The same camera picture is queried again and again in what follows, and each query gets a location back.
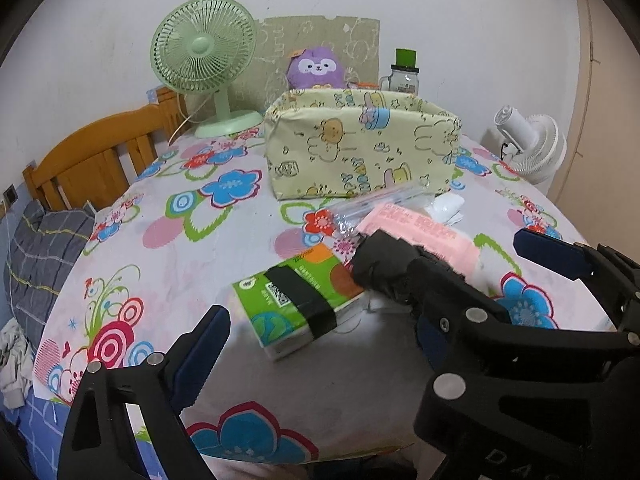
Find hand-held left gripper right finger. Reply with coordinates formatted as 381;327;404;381
417;317;448;368

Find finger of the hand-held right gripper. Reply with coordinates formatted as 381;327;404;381
513;228;640;311
407;255;640;392

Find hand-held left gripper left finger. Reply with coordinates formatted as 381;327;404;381
56;304;232;480

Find pink soft packet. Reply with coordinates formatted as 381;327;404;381
357;203;482;286

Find dark cloth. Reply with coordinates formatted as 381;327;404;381
350;229;418;307

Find white plastic bag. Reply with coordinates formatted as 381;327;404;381
425;192;467;227

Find clear plastic packet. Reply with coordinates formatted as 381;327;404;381
327;182;426;241

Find yellow printed fabric storage box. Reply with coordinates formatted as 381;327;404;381
263;87;462;202

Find floral tablecloth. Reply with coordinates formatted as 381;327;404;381
32;127;640;466

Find white circulating fan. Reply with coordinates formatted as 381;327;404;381
492;105;568;196

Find blue grid bedsheet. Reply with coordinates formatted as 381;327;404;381
0;390;76;463

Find beige wooden cabinet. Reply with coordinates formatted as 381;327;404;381
572;0;640;201

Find grey plaid pillow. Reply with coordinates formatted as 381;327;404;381
4;200;96;346

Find white crumpled clothes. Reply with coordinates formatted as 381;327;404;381
0;320;32;411

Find wooden headboard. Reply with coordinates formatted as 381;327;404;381
22;87;188;211

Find glass jar green lid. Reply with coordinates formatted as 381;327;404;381
378;48;421;96

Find purple plush toy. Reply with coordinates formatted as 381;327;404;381
286;45;351;90

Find beige printed board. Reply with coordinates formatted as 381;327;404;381
257;15;381;111

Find green desk fan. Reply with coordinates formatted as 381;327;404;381
150;0;264;139

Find white fan cable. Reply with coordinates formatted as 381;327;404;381
169;92;202;139

